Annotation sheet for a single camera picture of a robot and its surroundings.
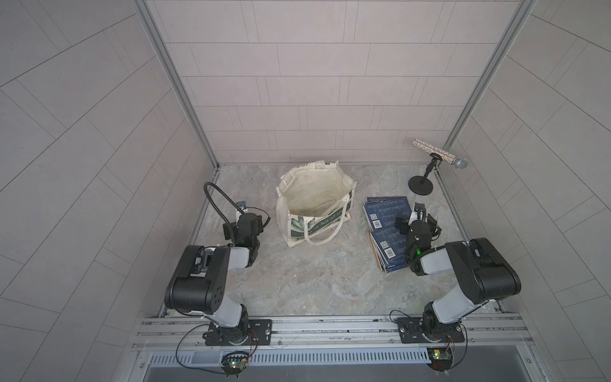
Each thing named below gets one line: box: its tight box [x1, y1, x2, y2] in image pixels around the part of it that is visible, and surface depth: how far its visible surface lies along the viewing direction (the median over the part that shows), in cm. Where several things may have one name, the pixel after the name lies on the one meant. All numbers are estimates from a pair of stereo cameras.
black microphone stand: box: [408, 152, 443, 196], surface depth 110 cm
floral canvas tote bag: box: [275, 159, 358, 248], surface depth 88 cm
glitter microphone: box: [412, 138, 469, 170], surface depth 92 cm
